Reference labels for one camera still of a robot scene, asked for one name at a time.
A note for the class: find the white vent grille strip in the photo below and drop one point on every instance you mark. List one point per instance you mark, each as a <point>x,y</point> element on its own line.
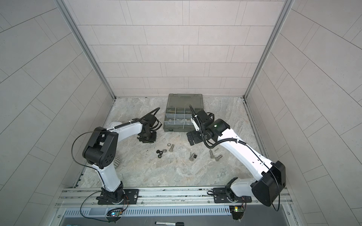
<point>152,211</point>

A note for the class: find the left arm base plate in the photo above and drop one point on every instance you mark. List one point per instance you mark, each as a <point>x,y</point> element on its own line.
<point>131,195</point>

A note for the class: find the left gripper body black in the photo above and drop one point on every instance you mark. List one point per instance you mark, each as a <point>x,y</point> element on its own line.
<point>151,137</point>

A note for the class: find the aluminium mounting rail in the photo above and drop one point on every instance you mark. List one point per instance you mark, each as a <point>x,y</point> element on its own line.
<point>148,196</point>

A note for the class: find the thick silver hex bolt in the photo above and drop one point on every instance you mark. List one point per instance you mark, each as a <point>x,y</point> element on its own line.
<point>218,157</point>

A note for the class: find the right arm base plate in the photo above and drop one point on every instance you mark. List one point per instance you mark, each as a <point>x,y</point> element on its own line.
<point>220,196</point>

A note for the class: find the left controller board green LED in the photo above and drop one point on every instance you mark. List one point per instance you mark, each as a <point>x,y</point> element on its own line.
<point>114,215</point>

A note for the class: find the green plastic organizer box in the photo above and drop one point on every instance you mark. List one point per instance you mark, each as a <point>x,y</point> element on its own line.
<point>178,113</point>

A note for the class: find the black marker pen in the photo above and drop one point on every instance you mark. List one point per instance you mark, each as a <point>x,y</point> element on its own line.
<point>169,223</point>

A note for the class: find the right controller board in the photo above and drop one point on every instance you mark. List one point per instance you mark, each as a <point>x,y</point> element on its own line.
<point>237,212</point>

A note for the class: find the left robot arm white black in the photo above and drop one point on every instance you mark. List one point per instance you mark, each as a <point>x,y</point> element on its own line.
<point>100,152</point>

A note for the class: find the black nut cluster left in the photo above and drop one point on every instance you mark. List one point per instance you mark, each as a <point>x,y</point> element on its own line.
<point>159,153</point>

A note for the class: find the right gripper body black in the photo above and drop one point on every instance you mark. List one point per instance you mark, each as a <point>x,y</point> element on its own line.
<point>197,136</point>

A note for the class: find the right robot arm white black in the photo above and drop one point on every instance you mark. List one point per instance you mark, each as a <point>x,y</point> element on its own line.
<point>268,177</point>

